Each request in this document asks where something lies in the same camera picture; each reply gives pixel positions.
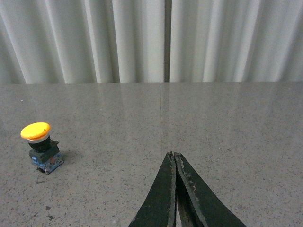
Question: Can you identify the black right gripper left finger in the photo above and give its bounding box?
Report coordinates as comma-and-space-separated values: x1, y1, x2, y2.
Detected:
129, 152, 177, 227

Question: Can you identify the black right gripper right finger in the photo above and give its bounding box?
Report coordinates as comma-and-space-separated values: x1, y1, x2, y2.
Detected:
174, 153, 245, 227

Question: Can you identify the yellow mushroom push button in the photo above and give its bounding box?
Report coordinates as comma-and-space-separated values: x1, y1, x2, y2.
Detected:
20, 122, 64, 175

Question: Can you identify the white pleated curtain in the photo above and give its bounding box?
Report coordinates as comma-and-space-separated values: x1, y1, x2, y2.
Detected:
0, 0, 303, 84

